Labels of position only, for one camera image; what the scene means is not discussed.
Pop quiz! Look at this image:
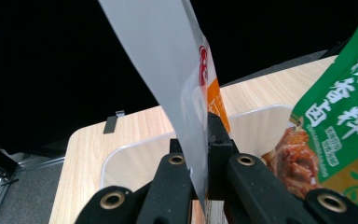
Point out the silver metal rail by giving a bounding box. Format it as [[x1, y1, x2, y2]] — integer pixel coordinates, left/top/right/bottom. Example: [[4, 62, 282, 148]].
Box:
[[0, 154, 67, 190]]

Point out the black clip on table edge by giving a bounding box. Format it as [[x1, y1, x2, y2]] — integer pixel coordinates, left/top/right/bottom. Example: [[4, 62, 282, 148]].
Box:
[[103, 109, 126, 135]]

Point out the clear plastic container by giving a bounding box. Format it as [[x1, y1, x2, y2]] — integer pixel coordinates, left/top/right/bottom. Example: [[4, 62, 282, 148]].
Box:
[[99, 104, 295, 191]]

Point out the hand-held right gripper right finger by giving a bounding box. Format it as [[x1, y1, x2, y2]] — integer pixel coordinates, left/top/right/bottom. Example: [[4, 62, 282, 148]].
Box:
[[206, 112, 241, 201]]

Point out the green seasoning packet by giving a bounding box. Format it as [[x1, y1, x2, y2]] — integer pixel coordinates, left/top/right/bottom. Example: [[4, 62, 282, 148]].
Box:
[[260, 0, 358, 219]]

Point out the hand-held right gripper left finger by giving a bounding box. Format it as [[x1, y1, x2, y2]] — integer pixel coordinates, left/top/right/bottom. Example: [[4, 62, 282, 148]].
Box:
[[169, 138, 185, 155]]

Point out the white orange food packet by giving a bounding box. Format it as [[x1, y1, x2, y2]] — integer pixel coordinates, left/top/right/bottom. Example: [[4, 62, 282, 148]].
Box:
[[98, 0, 231, 217]]

